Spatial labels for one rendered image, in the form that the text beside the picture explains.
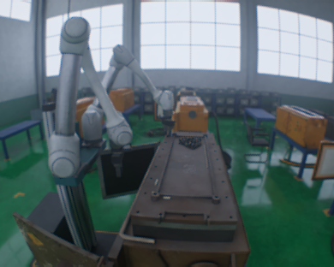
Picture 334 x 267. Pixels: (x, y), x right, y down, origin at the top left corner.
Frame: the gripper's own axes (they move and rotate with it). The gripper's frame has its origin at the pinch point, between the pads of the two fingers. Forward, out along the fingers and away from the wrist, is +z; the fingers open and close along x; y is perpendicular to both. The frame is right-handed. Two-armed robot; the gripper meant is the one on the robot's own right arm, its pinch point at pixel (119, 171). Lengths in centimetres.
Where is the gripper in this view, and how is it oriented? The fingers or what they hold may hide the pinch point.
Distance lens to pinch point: 130.4
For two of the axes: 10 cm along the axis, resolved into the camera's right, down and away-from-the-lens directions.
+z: 0.0, 9.6, 2.9
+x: 0.1, 2.9, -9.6
